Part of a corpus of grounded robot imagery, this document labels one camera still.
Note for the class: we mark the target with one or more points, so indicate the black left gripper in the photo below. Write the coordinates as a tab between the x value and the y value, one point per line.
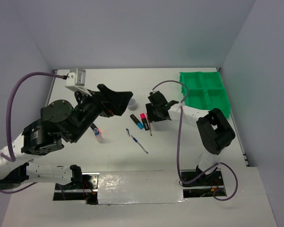
110	103

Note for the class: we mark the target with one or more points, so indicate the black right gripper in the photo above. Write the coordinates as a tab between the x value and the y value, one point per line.
150	108

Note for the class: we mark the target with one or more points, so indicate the red ballpoint pen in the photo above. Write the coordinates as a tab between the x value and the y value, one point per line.
149	123

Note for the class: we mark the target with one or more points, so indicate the blue ballpoint pen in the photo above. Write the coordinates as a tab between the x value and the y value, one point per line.
139	144

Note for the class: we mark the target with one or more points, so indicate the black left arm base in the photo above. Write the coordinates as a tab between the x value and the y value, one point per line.
86	191

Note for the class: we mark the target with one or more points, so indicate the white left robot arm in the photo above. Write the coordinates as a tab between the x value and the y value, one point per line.
59	122

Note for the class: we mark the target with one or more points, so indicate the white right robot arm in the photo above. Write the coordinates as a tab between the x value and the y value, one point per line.
214	129

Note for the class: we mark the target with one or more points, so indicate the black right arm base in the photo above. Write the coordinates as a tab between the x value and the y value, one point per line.
205	186

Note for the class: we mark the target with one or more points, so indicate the pink cap black highlighter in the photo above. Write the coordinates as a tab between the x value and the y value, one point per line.
144	121

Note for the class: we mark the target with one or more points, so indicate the blue cap black highlighter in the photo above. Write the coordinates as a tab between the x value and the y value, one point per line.
136	121

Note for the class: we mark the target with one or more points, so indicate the orange cap black highlighter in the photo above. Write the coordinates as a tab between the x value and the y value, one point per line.
95	129

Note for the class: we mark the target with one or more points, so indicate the clear jar of pins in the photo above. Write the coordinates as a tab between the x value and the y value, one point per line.
132	105

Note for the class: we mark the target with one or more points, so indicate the small clear glue bottle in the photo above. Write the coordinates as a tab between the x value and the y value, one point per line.
99	137

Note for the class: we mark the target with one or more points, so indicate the green compartment organizer tray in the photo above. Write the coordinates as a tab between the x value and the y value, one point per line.
205	91

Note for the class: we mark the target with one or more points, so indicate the silver tape sheet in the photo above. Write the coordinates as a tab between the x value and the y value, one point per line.
139	187

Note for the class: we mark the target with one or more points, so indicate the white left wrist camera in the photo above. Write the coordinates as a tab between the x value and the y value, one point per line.
75	81

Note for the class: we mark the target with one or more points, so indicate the left aluminium table rail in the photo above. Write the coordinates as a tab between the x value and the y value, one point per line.
39	138

